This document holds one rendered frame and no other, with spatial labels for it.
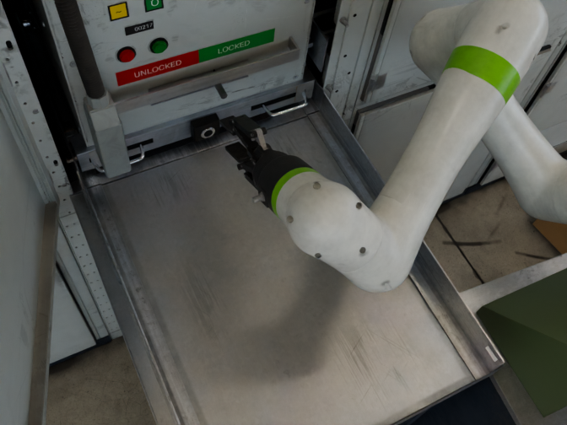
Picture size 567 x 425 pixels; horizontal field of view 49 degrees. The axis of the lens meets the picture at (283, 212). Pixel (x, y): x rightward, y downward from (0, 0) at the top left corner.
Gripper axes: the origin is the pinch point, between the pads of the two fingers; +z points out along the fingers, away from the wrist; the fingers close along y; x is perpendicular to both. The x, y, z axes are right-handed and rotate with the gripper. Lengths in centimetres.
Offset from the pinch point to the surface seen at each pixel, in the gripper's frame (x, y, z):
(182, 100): -4.1, -3.6, 17.0
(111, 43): -15.8, -20.8, 7.2
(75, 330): -43, 64, 49
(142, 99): -13.2, -9.0, 9.3
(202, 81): -1.3, -9.1, 9.2
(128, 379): -35, 90, 50
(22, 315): -45.4, 15.3, -6.6
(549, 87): 110, 32, 30
